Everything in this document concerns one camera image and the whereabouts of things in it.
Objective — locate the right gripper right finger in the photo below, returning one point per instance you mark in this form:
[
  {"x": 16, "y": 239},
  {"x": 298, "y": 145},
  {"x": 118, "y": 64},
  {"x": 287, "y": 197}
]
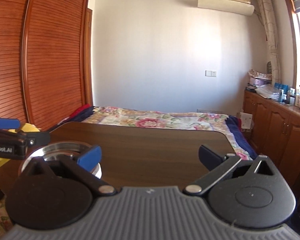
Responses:
[{"x": 219, "y": 168}]

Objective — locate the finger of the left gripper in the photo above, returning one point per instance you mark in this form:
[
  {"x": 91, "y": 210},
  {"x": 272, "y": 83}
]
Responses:
[{"x": 9, "y": 123}]

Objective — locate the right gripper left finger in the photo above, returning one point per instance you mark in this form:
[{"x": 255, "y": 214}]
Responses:
[{"x": 81, "y": 166}]

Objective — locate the large steel bowl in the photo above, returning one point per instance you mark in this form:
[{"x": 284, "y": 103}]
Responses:
[{"x": 53, "y": 152}]

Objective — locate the floral square plate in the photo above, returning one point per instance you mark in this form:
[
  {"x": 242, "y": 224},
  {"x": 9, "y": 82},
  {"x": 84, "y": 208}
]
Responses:
[{"x": 97, "y": 171}]

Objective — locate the floral bed blanket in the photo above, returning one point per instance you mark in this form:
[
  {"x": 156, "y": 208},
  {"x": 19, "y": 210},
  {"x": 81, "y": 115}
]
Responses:
[{"x": 226, "y": 124}]

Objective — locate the red and navy clothes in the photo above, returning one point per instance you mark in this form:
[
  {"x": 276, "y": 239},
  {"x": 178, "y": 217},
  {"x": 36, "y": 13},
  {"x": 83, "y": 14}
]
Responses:
[{"x": 79, "y": 114}]

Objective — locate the wooden side cabinet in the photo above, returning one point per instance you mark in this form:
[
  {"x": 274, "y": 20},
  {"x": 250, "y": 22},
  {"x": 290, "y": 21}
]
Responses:
[{"x": 276, "y": 133}]

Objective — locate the wooden louvered wardrobe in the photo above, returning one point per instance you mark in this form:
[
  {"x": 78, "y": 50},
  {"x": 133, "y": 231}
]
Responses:
[{"x": 44, "y": 59}]

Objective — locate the white air conditioner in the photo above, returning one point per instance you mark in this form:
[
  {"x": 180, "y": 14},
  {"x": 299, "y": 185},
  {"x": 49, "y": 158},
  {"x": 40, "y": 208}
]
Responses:
[{"x": 242, "y": 7}]

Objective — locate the patterned window curtain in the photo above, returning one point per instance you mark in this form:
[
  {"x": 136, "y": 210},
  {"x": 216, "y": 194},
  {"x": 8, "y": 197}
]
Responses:
[{"x": 269, "y": 22}]

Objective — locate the white wall switch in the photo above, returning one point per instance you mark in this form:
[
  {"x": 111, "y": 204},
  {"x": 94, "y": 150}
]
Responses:
[{"x": 210, "y": 73}]

